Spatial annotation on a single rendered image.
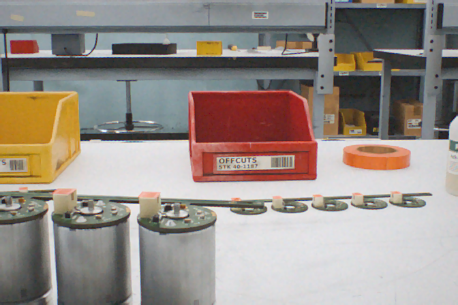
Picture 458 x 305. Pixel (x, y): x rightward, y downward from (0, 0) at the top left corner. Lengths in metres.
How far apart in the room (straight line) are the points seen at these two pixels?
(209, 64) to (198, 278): 2.32
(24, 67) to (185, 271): 2.43
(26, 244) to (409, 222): 0.26
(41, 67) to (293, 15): 1.00
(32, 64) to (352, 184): 2.16
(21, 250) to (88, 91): 4.47
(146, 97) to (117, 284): 4.44
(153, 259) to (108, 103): 4.48
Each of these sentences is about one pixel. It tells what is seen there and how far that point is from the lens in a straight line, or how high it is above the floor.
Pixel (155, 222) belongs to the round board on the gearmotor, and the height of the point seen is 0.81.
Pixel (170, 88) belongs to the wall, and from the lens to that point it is 4.62.
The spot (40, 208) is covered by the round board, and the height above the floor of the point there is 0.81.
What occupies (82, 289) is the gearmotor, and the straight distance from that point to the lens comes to 0.20.
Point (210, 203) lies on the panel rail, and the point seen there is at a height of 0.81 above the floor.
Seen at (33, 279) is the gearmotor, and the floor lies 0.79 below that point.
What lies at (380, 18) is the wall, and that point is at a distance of 4.80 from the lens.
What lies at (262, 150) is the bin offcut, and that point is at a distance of 0.49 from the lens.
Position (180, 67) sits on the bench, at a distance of 2.56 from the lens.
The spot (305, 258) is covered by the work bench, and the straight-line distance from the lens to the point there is 0.34.
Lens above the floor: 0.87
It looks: 12 degrees down
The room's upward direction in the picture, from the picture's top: straight up
